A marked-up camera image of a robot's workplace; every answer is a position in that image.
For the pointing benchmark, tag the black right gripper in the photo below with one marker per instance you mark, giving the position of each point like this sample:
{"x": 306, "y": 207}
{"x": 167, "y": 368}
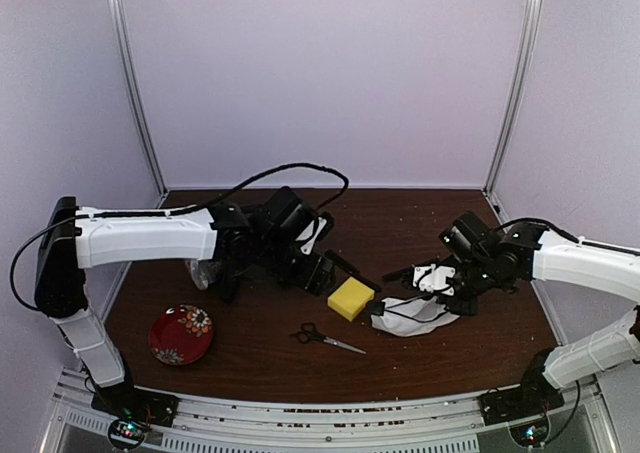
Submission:
{"x": 467, "y": 308}

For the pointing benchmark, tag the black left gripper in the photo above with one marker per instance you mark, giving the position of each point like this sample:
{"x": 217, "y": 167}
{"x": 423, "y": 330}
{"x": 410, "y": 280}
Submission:
{"x": 314, "y": 277}

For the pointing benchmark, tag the white drawstring pouch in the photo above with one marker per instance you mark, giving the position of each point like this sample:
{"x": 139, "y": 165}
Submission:
{"x": 408, "y": 318}

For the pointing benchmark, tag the black handled scissors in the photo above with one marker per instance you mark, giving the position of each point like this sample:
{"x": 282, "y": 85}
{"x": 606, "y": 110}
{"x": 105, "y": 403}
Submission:
{"x": 308, "y": 332}

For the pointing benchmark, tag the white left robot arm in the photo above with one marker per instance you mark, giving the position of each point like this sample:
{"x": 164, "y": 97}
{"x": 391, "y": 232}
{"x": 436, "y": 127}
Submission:
{"x": 222, "y": 238}

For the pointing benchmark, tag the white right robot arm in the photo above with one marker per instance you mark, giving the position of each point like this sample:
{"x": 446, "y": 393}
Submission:
{"x": 484, "y": 258}

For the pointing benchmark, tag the yellow sponge block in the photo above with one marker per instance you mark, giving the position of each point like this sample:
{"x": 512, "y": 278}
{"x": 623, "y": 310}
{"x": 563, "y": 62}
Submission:
{"x": 349, "y": 299}

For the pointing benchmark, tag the floral mug yellow inside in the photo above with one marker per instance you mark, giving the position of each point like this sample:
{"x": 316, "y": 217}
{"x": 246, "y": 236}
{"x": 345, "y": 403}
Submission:
{"x": 205, "y": 273}

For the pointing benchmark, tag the red floral plate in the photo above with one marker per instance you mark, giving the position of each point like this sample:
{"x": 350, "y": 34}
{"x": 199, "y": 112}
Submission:
{"x": 181, "y": 336}

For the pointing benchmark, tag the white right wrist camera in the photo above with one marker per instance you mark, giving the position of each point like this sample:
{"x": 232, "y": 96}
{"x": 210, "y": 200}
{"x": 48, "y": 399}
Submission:
{"x": 434, "y": 278}

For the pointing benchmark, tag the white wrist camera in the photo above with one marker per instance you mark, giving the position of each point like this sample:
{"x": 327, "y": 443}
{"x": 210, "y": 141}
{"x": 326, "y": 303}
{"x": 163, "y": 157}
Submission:
{"x": 434, "y": 278}
{"x": 316, "y": 230}

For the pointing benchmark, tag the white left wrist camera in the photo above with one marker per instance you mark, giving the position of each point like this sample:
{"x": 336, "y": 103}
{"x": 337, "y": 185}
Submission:
{"x": 316, "y": 230}

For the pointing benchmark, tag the aluminium front rail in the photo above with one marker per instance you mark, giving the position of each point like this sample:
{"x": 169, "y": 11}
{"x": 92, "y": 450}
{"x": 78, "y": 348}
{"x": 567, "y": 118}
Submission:
{"x": 441, "y": 424}

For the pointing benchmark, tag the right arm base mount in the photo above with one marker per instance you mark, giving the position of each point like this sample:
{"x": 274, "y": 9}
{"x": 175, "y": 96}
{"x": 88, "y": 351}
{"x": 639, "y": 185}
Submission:
{"x": 498, "y": 406}

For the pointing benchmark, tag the right aluminium frame post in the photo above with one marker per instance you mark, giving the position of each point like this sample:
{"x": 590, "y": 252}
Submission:
{"x": 527, "y": 43}

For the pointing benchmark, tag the aluminium frame post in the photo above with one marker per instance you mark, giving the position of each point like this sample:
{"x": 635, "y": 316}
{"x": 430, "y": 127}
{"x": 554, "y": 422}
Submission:
{"x": 134, "y": 96}
{"x": 527, "y": 43}

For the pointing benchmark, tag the left aluminium frame post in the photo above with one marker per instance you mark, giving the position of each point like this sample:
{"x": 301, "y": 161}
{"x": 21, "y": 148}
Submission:
{"x": 134, "y": 96}

